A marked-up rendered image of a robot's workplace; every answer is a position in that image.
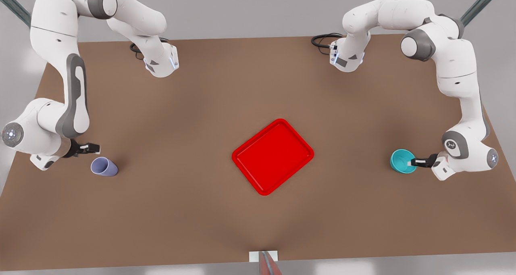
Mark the teal bowl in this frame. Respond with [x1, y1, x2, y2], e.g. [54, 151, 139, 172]
[390, 149, 417, 174]

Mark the lavender cup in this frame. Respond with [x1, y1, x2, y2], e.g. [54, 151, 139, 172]
[90, 156, 119, 177]

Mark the red tray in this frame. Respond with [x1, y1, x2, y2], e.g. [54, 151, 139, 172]
[231, 119, 315, 196]

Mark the black cable loop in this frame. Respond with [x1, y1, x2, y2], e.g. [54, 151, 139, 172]
[311, 33, 344, 56]
[129, 37, 170, 61]

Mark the silver frame post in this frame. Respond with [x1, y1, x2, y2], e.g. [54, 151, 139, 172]
[258, 251, 283, 275]
[460, 0, 507, 26]
[0, 0, 32, 28]

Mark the white post foot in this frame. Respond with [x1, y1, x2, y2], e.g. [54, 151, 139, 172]
[248, 250, 279, 263]

